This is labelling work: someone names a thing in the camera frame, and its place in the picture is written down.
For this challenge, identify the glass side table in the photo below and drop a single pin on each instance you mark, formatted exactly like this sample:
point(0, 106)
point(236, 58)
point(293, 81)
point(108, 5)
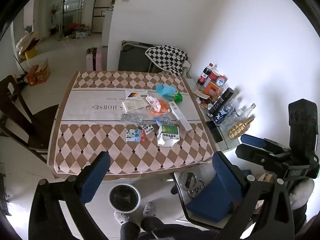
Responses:
point(228, 142)

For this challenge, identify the cardboard piece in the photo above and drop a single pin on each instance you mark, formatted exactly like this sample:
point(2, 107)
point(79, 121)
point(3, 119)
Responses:
point(201, 94)

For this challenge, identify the green and white carton box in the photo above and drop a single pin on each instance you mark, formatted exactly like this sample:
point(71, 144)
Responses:
point(167, 137)

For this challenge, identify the red cup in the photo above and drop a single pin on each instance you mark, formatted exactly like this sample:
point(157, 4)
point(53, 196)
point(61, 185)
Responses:
point(215, 75)

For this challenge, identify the small blister pack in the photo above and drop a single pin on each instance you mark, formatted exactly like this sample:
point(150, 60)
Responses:
point(147, 128)

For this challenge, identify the gold grenade-shaped bottle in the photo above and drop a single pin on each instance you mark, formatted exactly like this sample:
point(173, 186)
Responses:
point(238, 129)

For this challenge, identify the blue cushion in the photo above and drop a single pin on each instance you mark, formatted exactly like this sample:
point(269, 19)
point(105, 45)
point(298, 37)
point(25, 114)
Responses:
point(210, 201)

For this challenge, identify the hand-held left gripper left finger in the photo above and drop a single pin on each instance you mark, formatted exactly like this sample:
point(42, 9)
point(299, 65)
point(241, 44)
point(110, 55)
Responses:
point(96, 177)

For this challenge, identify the metal trash can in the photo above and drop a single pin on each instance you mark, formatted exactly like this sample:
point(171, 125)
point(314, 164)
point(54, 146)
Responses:
point(124, 197)

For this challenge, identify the long white box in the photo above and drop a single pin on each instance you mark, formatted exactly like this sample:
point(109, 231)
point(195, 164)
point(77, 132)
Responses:
point(178, 115)

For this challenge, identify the black phone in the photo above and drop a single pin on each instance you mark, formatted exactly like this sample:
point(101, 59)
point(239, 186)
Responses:
point(216, 133)

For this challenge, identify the dark wooden chair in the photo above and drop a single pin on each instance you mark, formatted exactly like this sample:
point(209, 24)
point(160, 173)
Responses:
point(17, 120)

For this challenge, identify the beige bag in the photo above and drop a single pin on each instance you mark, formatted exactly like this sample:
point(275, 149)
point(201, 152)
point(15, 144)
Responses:
point(26, 40)

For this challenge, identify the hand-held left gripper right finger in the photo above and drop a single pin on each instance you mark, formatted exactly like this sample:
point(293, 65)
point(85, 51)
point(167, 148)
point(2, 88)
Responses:
point(225, 175)

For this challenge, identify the person's right forearm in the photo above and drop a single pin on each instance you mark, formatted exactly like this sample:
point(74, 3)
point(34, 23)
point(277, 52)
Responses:
point(302, 192)

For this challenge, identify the cola bottle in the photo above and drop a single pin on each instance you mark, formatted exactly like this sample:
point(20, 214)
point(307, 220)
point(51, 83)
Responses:
point(203, 76)

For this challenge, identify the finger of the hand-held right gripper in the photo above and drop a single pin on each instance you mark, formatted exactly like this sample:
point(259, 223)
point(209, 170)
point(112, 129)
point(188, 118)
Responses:
point(255, 141)
point(247, 153)

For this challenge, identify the black stool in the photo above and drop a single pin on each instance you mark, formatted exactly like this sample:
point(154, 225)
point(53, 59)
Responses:
point(181, 205)

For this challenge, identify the orange packet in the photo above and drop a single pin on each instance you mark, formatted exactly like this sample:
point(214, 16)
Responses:
point(164, 105)

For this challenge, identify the brown checkered tablecloth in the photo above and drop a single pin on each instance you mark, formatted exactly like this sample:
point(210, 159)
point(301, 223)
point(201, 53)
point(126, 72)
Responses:
point(100, 110)

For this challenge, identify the wooden door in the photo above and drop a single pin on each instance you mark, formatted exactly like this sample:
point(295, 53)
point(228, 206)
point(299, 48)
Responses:
point(102, 5)

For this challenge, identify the black spray can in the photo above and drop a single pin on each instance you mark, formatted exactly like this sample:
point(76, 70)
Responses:
point(221, 101)

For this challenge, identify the grey fuzzy slipper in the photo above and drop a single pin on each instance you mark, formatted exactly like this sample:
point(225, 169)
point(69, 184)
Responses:
point(150, 208)
point(121, 217)

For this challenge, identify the pink plastic wrapper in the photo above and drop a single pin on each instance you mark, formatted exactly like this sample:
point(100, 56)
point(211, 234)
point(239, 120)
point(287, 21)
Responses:
point(155, 103)

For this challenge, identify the clear plastic bottle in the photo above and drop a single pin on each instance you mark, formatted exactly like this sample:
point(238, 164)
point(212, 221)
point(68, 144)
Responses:
point(225, 112)

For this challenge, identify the clear blue plastic wrapper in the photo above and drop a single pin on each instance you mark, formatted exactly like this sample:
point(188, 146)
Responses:
point(163, 120)

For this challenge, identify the yellow box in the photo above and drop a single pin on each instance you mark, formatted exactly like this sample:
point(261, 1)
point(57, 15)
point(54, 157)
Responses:
point(30, 53)

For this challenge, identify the small white and blue box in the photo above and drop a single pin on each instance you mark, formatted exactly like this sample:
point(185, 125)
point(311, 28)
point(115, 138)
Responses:
point(221, 80)

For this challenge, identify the pink suitcase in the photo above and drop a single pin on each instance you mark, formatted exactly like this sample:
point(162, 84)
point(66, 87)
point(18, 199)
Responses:
point(94, 58)

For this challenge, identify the white box with flag print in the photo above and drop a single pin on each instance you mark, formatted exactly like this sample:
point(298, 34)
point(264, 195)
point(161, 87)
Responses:
point(140, 92)

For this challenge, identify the person's left leg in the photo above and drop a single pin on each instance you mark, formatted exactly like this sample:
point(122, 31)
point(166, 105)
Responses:
point(129, 231)

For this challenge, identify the blue and white packet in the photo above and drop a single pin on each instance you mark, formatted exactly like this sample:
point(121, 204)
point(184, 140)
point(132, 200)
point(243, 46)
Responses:
point(132, 135)

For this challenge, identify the orange box with window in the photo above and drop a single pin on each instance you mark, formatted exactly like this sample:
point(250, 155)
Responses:
point(208, 87)

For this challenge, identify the blue and green snack bag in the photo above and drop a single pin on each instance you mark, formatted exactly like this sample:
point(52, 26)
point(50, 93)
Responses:
point(167, 91)

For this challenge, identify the black and white checkered cloth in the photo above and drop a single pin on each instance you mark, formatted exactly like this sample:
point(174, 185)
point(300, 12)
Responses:
point(167, 57)

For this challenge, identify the clear glass bottle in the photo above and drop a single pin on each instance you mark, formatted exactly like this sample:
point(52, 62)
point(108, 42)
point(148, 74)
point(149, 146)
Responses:
point(243, 111)

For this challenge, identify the folding bed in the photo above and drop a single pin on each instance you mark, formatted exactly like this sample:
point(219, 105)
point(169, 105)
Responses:
point(132, 57)

